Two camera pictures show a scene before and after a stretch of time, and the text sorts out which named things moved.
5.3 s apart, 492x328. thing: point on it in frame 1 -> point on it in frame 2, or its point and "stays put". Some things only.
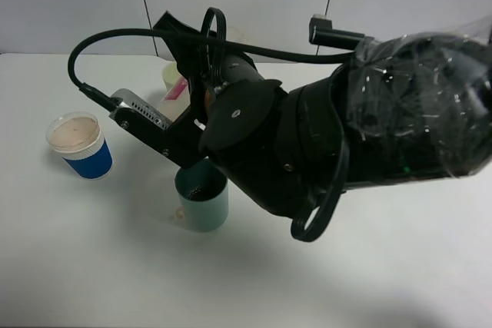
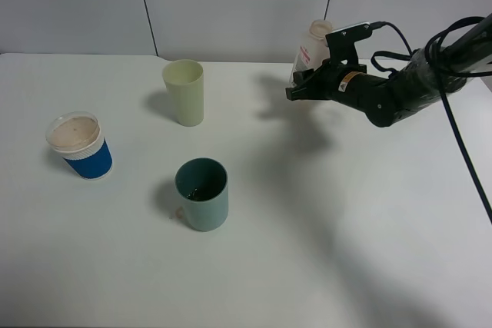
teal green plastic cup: [204, 193] stays put
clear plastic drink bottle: [176, 101] -> [314, 51]
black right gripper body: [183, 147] -> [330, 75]
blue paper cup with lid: [78, 138] stays put
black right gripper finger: [187, 54] -> [299, 76]
